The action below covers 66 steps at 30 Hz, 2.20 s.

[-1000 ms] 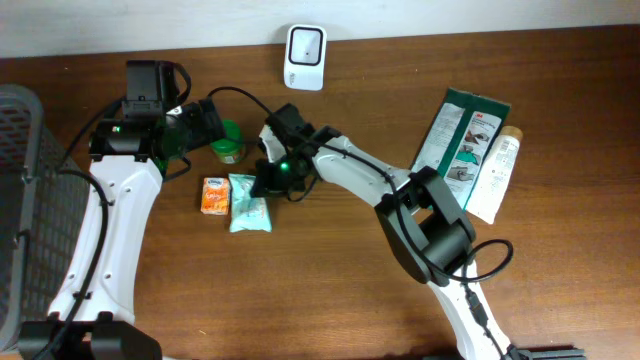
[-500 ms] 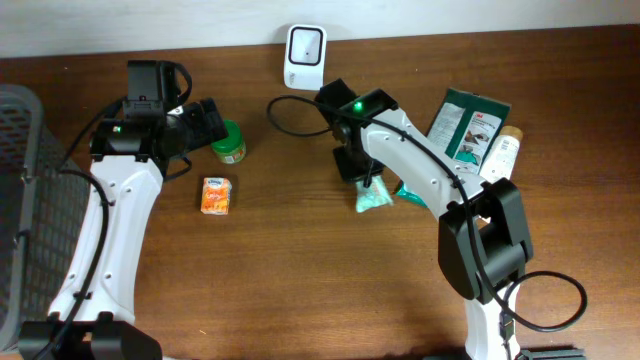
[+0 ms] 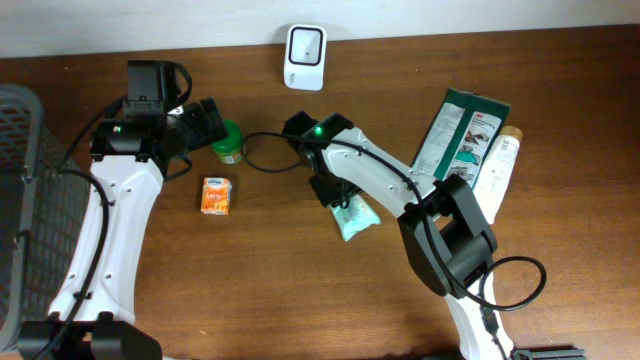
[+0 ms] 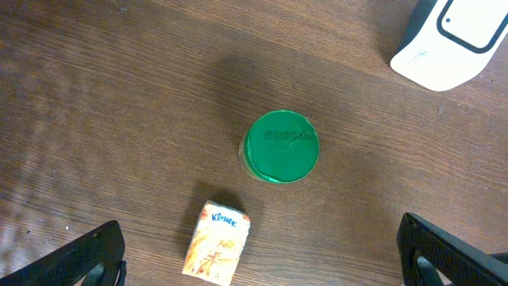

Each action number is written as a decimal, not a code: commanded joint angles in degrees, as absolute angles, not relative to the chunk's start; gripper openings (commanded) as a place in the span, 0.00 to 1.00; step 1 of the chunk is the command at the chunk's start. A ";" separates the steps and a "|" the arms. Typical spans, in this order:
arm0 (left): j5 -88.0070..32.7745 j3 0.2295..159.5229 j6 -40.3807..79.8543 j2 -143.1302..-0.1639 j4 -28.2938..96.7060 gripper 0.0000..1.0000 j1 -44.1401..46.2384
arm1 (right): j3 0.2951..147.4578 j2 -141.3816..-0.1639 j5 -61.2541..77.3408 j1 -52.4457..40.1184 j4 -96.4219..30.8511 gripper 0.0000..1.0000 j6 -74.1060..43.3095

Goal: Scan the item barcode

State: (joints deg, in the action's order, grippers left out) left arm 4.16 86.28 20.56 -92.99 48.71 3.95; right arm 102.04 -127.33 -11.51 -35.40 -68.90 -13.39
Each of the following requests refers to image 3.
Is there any mint green wipes packet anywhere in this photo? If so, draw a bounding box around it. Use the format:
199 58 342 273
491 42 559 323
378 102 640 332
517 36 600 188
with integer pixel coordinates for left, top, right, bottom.
331 195 381 242

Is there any green lid jar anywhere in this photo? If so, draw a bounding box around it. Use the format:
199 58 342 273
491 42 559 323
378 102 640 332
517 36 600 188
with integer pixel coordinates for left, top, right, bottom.
211 120 244 165

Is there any orange tissue pack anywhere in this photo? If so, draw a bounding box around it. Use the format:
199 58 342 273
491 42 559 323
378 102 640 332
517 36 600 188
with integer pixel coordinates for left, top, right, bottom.
200 177 232 215

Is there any dark green 3M package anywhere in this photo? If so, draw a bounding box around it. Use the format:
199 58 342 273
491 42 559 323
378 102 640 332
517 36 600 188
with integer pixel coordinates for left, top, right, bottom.
412 88 511 187

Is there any white tube with tan cap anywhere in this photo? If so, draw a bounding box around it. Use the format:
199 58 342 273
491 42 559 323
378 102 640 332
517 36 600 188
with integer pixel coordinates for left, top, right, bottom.
473 126 523 225

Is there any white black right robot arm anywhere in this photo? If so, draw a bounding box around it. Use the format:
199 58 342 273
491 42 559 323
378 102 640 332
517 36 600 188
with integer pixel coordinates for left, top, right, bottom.
282 112 586 359

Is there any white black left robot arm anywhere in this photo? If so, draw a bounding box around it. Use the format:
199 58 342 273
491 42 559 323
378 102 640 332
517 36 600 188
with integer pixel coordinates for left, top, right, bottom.
17 98 228 359

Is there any white barcode scanner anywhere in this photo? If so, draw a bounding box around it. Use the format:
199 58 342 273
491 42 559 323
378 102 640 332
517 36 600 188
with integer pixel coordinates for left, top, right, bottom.
283 24 327 91

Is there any grey plastic mesh basket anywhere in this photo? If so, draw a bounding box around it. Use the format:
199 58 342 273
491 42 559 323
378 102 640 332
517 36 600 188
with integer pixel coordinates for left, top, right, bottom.
1 84 89 352

